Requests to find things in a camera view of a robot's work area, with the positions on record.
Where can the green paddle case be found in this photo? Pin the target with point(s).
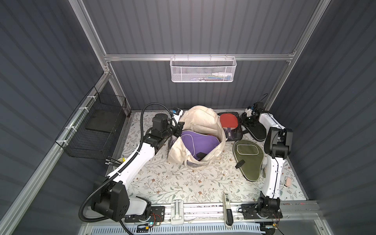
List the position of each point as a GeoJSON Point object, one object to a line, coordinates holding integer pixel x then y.
{"type": "Point", "coordinates": [249, 158]}

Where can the black paddle case white piping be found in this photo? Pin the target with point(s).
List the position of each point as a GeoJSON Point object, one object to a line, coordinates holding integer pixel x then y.
{"type": "Point", "coordinates": [253, 127]}

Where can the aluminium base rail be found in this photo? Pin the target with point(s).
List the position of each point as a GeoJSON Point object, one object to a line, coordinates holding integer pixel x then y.
{"type": "Point", "coordinates": [214, 212]}

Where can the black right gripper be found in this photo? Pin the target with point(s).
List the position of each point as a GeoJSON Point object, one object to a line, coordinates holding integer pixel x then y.
{"type": "Point", "coordinates": [248, 118]}

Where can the white clamp on rail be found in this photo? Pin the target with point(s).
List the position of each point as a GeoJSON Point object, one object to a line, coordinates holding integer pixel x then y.
{"type": "Point", "coordinates": [177, 212]}

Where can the purple paddle case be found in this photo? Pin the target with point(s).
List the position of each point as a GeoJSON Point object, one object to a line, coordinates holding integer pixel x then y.
{"type": "Point", "coordinates": [199, 145]}

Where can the black wire basket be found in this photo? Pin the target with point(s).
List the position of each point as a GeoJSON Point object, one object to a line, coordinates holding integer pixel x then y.
{"type": "Point", "coordinates": [95, 128]}

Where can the white wire mesh basket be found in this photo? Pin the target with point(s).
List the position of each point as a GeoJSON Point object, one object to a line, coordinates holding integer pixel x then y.
{"type": "Point", "coordinates": [182, 69]}

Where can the clear ping pong paddle set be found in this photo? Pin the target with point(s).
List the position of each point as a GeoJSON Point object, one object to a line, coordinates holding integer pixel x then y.
{"type": "Point", "coordinates": [230, 122]}

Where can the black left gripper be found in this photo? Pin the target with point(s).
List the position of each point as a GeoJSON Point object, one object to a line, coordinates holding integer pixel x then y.
{"type": "Point", "coordinates": [179, 129]}

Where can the white cup with pens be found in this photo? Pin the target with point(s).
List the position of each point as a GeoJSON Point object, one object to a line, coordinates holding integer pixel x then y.
{"type": "Point", "coordinates": [114, 163]}

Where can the markers in white basket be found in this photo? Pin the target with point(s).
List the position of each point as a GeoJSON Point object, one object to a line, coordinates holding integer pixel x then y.
{"type": "Point", "coordinates": [217, 76]}

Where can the cream canvas tote bag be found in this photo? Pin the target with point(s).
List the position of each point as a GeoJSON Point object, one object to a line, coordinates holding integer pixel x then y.
{"type": "Point", "coordinates": [201, 120]}

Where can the small pink white object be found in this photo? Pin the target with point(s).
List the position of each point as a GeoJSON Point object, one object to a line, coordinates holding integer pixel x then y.
{"type": "Point", "coordinates": [288, 182]}

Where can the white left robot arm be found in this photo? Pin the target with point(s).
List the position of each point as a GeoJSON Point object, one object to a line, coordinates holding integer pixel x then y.
{"type": "Point", "coordinates": [110, 198]}

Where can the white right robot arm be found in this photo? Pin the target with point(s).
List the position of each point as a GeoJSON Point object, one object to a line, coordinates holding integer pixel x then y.
{"type": "Point", "coordinates": [277, 147]}

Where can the white black handheld tool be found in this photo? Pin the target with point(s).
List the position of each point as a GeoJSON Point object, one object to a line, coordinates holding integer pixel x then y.
{"type": "Point", "coordinates": [228, 216]}

